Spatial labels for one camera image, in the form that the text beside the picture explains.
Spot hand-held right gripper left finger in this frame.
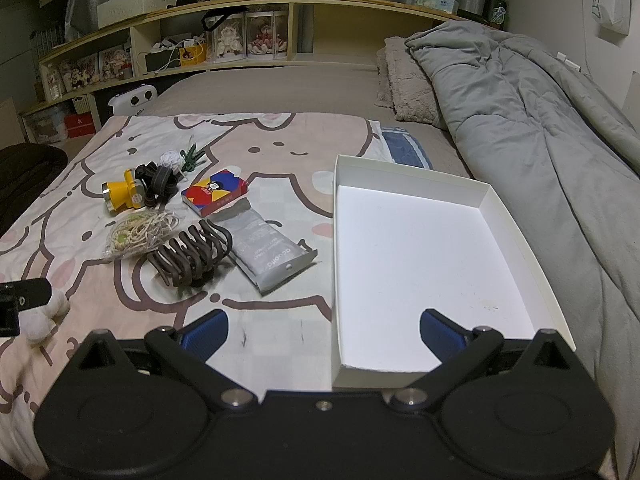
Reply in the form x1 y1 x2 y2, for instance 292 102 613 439
67 309 261 413

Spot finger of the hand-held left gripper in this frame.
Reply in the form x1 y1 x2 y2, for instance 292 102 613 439
0 279 52 337

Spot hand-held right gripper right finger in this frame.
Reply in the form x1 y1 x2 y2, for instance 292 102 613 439
391 309 587 413

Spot clear plastic bag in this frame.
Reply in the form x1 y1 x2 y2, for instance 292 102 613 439
20 290 71 345

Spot white cardboard box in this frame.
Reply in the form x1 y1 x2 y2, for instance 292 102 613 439
331 154 577 392

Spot brown hair claw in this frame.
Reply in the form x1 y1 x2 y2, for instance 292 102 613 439
146 220 236 288

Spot grey foil packet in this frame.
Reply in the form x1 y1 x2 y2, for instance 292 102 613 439
215 208 318 296

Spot clear bag of rubber bands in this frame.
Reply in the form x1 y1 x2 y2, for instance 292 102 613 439
102 210 183 262

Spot yellow headlamp with black strap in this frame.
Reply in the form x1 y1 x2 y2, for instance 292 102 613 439
101 161 185 214

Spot colourful card box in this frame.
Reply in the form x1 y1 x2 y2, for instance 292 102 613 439
181 171 248 218

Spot green plastic toy plant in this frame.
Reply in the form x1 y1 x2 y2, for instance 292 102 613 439
177 144 207 173

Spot dark cloth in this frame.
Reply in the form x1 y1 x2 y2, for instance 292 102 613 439
0 144 68 231

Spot clear storage bin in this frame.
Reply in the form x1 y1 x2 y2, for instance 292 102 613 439
22 107 68 143

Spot red box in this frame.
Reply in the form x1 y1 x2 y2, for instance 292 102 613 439
65 114 96 138

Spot blue patterned towel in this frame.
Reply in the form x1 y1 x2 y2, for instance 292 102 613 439
380 125 433 171

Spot printed cartoon blanket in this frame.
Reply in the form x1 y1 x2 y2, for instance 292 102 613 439
0 112 396 480

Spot white small heater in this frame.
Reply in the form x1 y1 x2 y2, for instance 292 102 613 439
107 85 160 117

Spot framed figure picture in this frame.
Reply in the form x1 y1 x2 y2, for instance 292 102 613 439
97 45 133 81
59 55 99 92

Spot grey duvet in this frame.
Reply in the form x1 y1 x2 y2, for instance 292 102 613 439
404 20 640 461

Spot beige fluffy pillow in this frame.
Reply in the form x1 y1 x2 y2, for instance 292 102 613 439
375 36 448 125

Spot dark green box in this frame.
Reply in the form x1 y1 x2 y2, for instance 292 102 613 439
145 50 182 73

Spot yellow bag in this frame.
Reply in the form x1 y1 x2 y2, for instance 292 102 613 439
179 42 208 67

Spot white-dressed doll in clear case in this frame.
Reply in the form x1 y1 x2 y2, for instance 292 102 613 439
212 10 247 63

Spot pink-dressed doll in clear case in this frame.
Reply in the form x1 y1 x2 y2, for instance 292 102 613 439
245 7 291 62

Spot long white box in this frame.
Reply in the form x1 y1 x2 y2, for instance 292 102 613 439
97 0 177 29

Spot green glass bottle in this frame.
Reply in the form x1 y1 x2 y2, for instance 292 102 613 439
487 0 508 31

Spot green tissue box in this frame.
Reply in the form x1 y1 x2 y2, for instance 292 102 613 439
414 0 460 15

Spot wooden headboard shelf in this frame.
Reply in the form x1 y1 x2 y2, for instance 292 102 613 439
22 0 481 146

